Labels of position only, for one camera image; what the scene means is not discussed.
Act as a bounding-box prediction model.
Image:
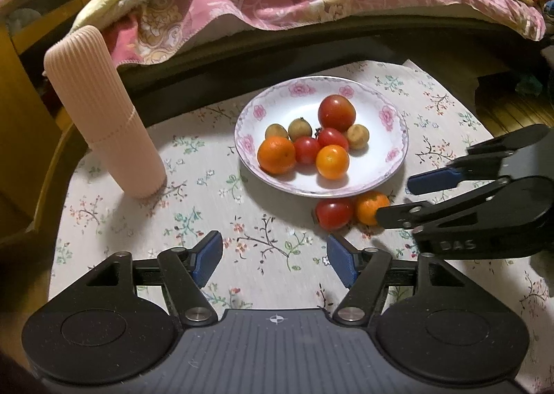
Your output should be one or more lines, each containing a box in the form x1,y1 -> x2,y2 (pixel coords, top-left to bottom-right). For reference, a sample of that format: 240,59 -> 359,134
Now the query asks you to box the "orange round tomato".
315,145 -> 349,180

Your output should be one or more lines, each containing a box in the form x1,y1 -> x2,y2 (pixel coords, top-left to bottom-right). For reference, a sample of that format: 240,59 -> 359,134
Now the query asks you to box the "red oval cherry tomato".
316,128 -> 349,151

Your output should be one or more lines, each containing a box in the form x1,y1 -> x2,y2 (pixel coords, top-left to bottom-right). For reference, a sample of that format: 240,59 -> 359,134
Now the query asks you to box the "red cherry tomato with stem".
294,136 -> 320,165

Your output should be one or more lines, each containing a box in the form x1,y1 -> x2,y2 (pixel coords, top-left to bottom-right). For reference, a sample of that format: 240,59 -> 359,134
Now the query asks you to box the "brown longan fruit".
287,117 -> 313,141

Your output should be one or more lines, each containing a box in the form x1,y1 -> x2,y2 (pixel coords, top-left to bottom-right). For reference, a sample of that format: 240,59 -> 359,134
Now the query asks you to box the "small orange tangerine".
257,136 -> 296,175

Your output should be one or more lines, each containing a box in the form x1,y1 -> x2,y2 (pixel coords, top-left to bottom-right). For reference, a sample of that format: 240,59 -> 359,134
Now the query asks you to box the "white floral plate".
235,76 -> 409,199

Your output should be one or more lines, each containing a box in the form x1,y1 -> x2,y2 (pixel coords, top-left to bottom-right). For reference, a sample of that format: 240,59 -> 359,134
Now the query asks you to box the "large red tomato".
318,95 -> 356,132

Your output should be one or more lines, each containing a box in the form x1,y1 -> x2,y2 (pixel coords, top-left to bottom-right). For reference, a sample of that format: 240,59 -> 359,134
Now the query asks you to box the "small brown longan on plate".
265,124 -> 288,139

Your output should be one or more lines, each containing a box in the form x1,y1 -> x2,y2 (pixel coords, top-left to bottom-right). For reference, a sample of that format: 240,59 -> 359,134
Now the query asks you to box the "pink ribbed cylinder container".
43,25 -> 166,199

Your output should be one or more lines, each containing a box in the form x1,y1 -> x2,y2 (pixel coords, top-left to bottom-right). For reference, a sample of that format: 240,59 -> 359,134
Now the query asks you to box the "dark bed frame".
119,16 -> 553,125

